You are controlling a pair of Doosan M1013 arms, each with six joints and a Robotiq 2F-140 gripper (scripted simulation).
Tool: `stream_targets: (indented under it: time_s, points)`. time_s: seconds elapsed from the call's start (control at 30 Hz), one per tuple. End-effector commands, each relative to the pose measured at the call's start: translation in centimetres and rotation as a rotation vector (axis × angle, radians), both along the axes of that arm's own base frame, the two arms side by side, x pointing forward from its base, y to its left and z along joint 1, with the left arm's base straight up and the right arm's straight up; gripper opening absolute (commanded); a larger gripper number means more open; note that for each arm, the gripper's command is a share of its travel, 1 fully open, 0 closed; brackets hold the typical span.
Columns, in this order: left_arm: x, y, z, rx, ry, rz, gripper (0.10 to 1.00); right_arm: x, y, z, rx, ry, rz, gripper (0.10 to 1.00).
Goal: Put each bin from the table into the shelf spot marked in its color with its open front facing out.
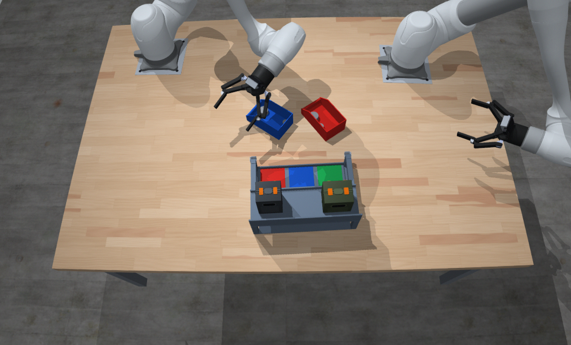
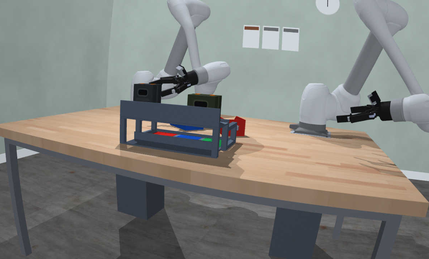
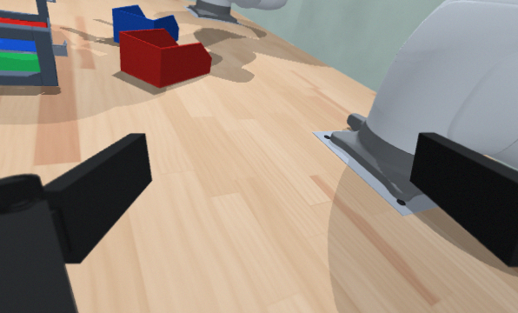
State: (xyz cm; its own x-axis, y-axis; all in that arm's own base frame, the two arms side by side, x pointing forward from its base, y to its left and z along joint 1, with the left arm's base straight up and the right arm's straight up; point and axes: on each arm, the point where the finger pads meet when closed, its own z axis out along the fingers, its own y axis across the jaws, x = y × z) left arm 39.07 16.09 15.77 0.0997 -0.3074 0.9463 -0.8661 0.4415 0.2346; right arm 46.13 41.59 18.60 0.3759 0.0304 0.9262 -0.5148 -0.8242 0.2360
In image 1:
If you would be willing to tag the red bin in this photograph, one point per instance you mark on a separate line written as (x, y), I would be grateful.
(334, 122)

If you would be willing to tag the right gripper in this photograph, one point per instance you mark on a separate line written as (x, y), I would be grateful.
(261, 73)

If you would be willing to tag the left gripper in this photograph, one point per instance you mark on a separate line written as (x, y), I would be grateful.
(516, 136)

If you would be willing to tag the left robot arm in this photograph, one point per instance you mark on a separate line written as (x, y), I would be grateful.
(420, 33)

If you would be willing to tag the dark green case with orange latches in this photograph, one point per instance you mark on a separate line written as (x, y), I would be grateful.
(337, 196)

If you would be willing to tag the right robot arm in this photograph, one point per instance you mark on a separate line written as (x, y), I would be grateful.
(154, 27)

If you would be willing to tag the blue bin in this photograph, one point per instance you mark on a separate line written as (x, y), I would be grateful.
(273, 123)

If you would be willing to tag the dark grey shelf rack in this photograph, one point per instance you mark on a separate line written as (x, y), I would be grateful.
(301, 186)

